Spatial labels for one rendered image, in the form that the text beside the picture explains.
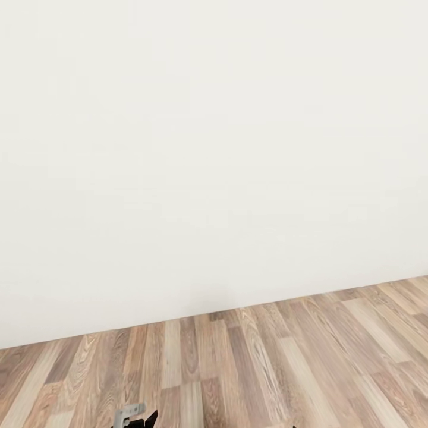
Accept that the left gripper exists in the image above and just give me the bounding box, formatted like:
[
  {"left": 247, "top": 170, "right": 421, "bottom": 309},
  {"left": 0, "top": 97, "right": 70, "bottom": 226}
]
[{"left": 123, "top": 410, "right": 158, "bottom": 428}]

